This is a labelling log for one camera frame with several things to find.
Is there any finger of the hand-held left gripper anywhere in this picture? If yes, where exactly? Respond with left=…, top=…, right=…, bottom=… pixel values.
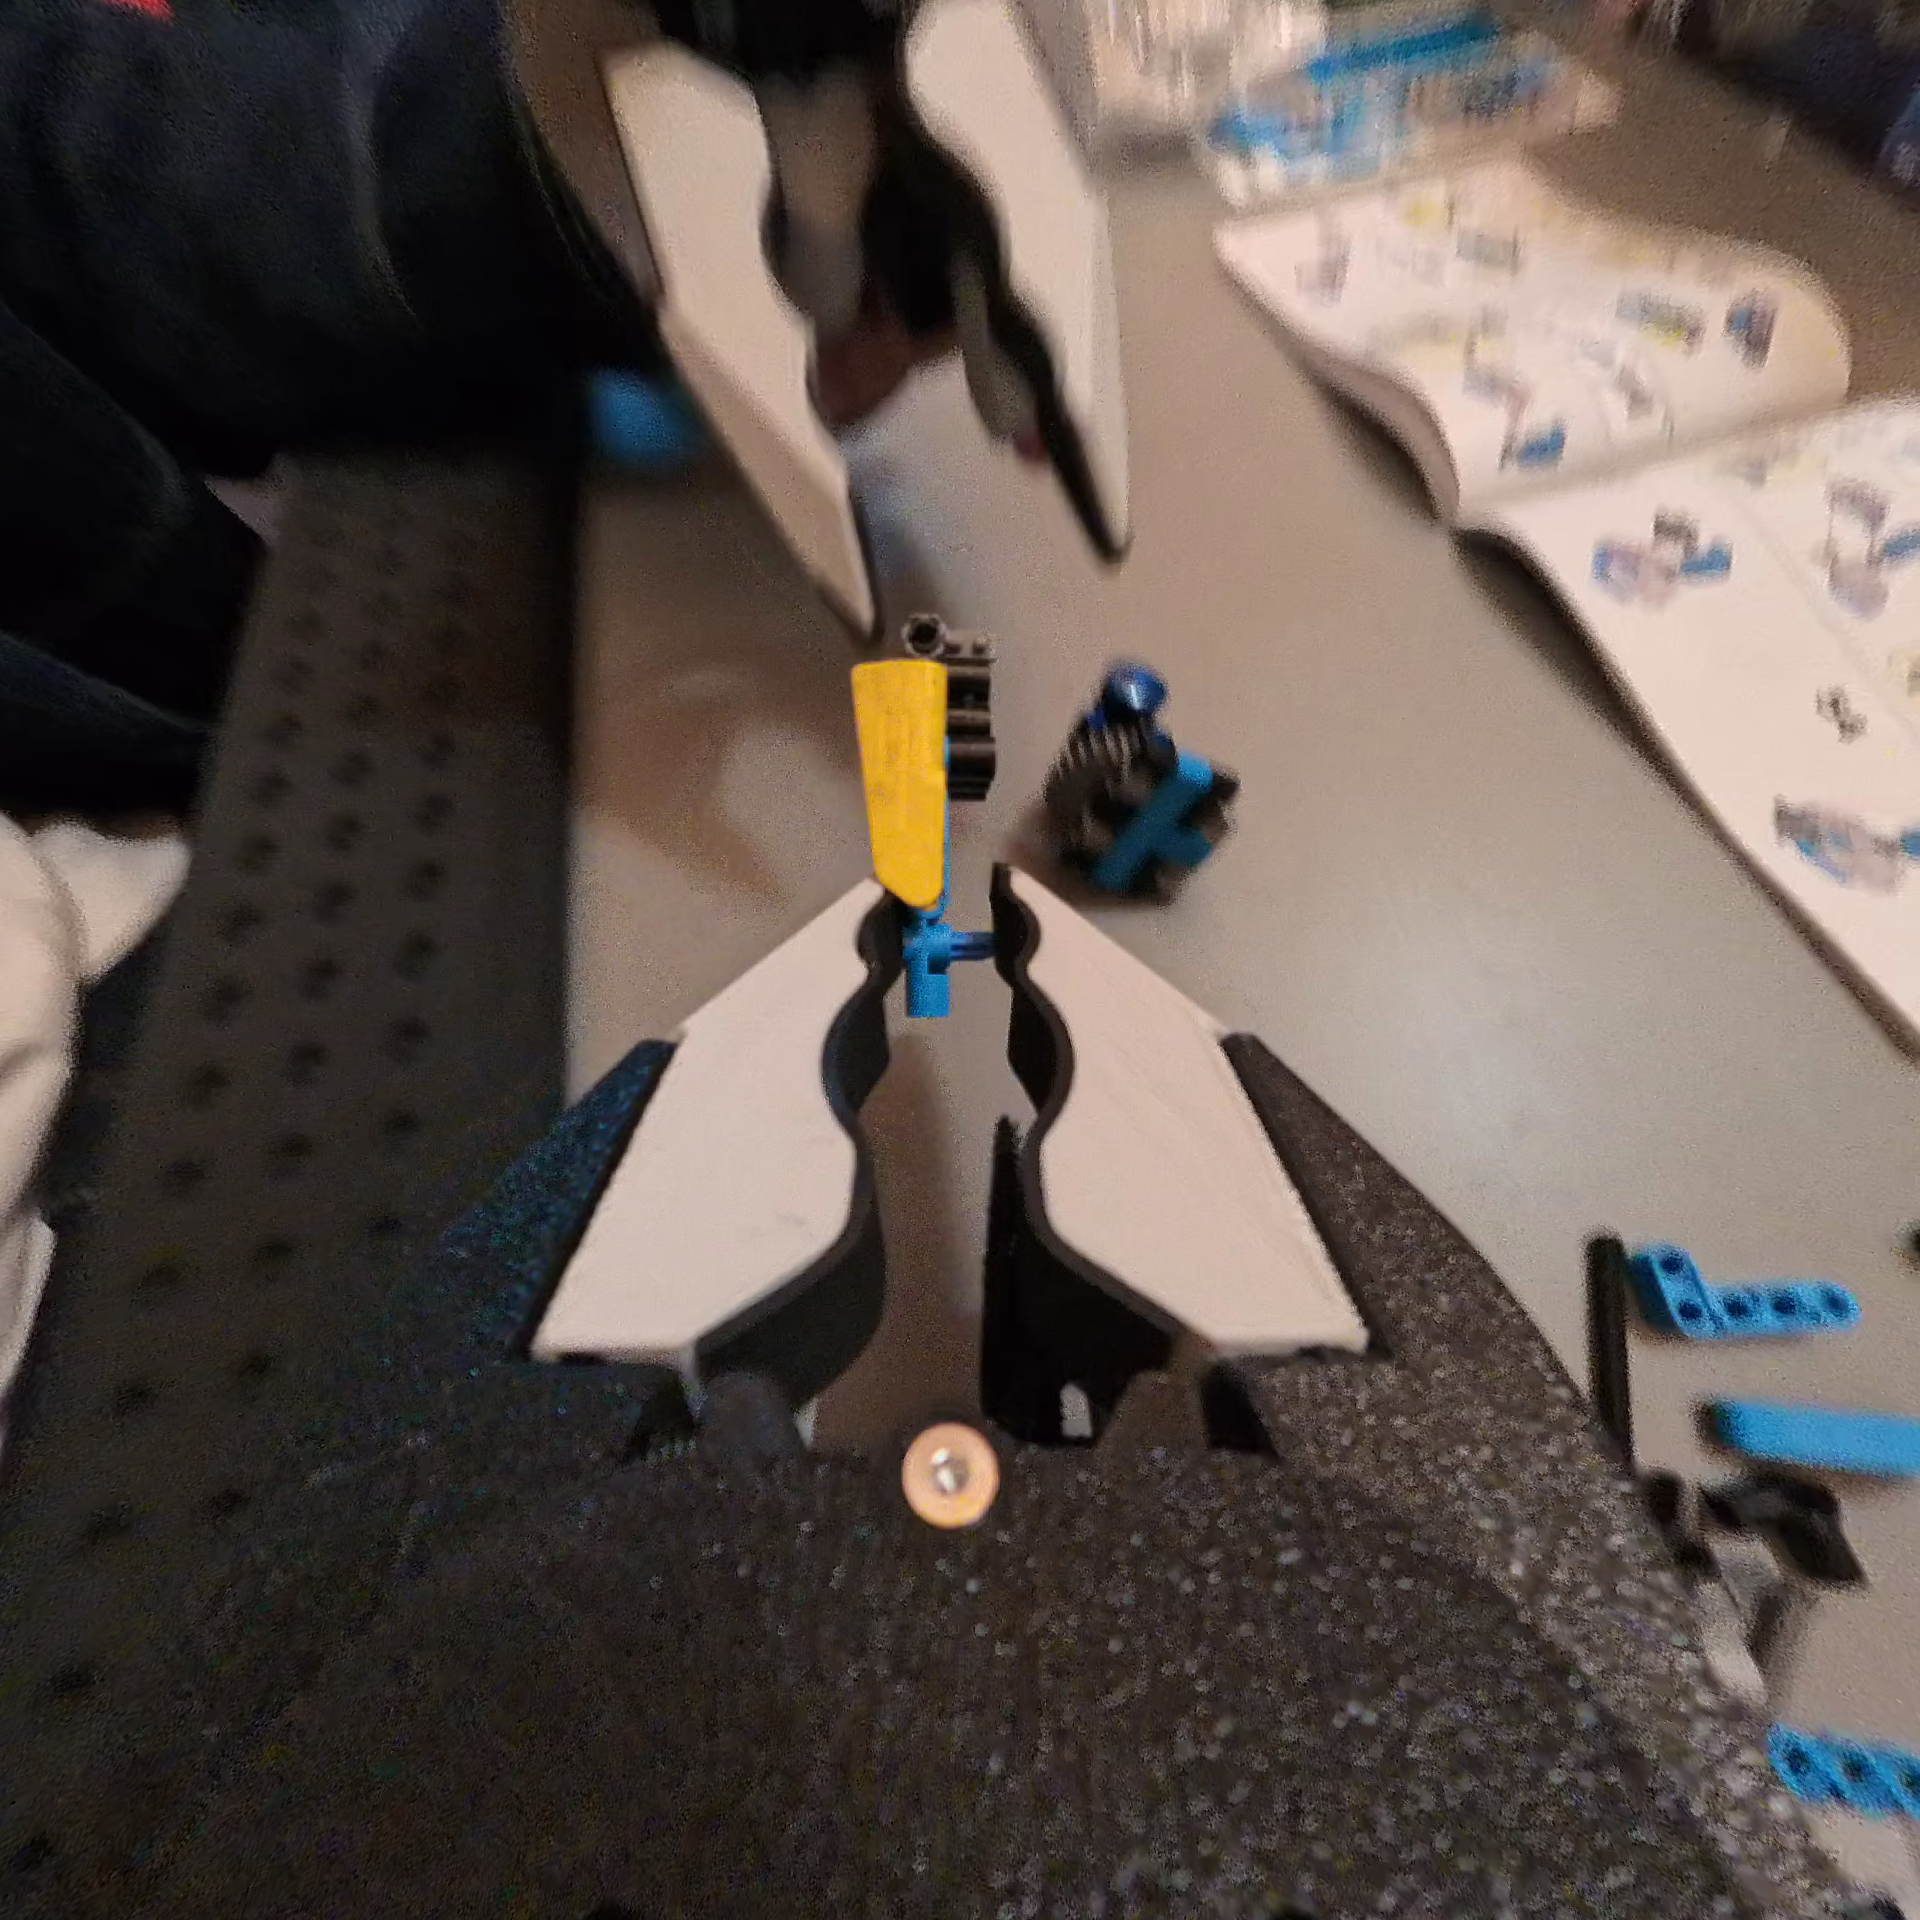
left=904, top=0, right=1132, bottom=562
left=600, top=38, right=883, bottom=635

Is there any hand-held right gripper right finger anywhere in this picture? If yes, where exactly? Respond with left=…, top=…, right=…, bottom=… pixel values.
left=988, top=865, right=1371, bottom=1363

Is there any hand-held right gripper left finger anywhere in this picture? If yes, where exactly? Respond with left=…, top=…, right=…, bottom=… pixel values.
left=528, top=880, right=890, bottom=1370

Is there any grey gear dark-blue ball assembly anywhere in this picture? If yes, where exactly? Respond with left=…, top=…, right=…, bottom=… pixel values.
left=1040, top=664, right=1176, bottom=880

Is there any blue and yellow toy chassis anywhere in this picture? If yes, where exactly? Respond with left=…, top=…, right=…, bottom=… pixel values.
left=847, top=611, right=1004, bottom=1022

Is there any grey desk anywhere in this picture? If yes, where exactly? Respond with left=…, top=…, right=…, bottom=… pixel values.
left=561, top=0, right=1920, bottom=1920

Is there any blue sticker sheet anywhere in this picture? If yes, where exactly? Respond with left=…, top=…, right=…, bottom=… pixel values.
left=1200, top=7, right=1622, bottom=204

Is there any black perforated panel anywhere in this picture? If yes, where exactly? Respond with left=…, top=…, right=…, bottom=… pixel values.
left=0, top=450, right=580, bottom=1920

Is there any pile of small building pieces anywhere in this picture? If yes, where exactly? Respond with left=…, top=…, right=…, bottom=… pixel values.
left=1587, top=1230, right=1920, bottom=1825

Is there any instruction booklet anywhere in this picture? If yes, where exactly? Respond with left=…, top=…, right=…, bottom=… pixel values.
left=1212, top=156, right=1920, bottom=1053

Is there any person's white garment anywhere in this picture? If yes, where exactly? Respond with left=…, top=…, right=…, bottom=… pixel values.
left=0, top=811, right=187, bottom=1397

